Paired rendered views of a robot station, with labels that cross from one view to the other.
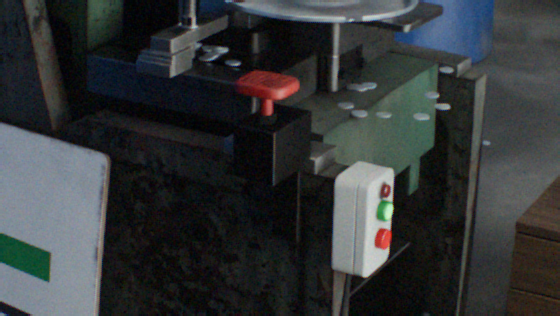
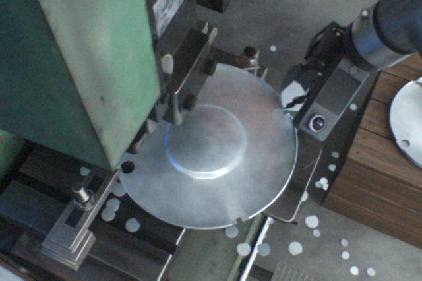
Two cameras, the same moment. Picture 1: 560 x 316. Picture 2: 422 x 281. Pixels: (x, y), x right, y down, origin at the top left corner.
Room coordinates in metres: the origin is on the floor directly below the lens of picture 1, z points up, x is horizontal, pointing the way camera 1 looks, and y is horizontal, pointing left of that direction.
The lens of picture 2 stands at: (1.52, 0.01, 1.50)
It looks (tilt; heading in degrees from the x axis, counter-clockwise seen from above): 63 degrees down; 358
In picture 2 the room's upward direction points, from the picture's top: straight up
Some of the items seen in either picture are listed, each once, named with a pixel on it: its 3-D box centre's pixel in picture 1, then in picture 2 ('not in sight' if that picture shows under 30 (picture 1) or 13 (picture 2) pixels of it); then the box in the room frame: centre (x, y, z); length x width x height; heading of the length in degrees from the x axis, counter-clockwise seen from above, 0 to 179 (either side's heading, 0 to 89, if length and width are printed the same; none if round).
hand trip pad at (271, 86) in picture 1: (266, 107); not in sight; (1.55, 0.07, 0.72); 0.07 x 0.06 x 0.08; 62
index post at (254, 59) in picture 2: not in sight; (248, 66); (2.04, -0.08, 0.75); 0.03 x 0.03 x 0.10; 62
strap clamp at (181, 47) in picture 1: (186, 25); (82, 204); (1.80, 0.20, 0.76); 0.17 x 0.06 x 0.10; 152
